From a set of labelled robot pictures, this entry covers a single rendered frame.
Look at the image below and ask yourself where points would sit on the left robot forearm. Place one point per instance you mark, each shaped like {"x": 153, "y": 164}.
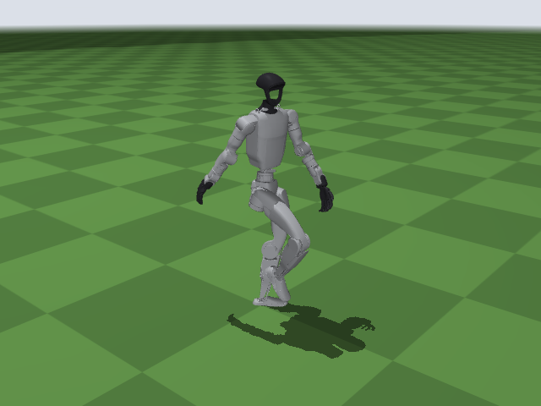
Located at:
{"x": 313, "y": 167}

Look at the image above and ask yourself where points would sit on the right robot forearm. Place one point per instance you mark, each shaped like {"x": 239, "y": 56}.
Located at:
{"x": 218, "y": 169}

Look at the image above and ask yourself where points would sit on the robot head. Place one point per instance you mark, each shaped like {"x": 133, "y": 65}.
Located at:
{"x": 270, "y": 82}

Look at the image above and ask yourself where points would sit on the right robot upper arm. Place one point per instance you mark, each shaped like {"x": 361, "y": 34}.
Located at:
{"x": 244, "y": 126}

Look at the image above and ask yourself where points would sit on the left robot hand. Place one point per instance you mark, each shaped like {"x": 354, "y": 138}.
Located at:
{"x": 325, "y": 195}

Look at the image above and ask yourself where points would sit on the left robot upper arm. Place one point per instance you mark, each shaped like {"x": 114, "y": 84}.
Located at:
{"x": 301, "y": 148}

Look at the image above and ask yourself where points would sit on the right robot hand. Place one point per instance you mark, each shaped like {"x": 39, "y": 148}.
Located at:
{"x": 201, "y": 190}

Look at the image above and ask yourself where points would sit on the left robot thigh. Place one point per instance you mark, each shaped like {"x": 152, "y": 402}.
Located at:
{"x": 270, "y": 249}

